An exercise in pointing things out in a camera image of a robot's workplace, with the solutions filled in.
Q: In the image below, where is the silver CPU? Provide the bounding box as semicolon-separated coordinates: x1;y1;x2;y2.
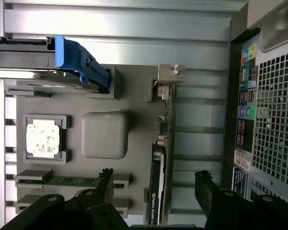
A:
25;119;62;159

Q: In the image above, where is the grey parts rack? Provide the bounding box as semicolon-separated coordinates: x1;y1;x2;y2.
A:
4;64;176;226

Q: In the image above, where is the black open PC case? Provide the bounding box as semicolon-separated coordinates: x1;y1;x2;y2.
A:
219;0;288;208

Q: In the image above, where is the green RAM stick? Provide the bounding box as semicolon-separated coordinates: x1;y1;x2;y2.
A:
16;175;104;187

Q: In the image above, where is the hard disk with blue caddy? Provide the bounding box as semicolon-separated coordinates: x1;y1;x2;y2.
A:
0;35;111;94

